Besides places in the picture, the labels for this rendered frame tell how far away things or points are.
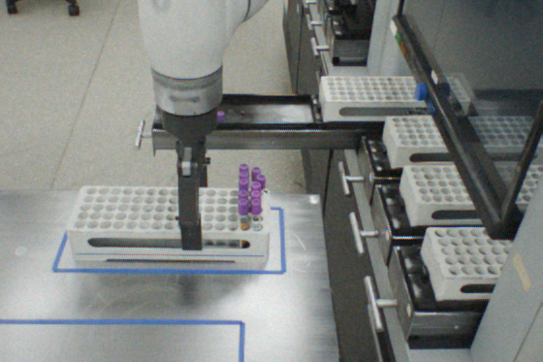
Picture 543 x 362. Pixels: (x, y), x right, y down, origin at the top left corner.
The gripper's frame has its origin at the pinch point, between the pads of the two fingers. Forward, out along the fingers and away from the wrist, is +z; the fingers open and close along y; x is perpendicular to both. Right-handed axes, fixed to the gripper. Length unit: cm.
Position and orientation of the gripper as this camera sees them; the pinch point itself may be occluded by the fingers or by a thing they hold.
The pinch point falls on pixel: (195, 213)
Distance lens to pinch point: 91.8
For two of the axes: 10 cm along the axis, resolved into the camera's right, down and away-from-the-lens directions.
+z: -0.4, 7.9, 6.1
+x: 10.0, 0.3, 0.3
